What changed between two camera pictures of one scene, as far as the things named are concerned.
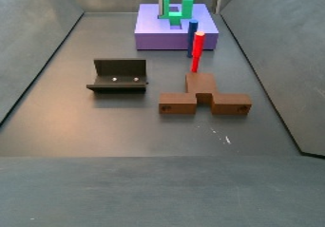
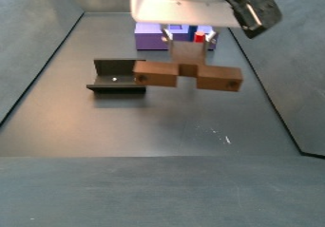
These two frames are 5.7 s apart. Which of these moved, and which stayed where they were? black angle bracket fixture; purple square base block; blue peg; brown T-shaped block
Moved: brown T-shaped block
Stayed: blue peg; purple square base block; black angle bracket fixture
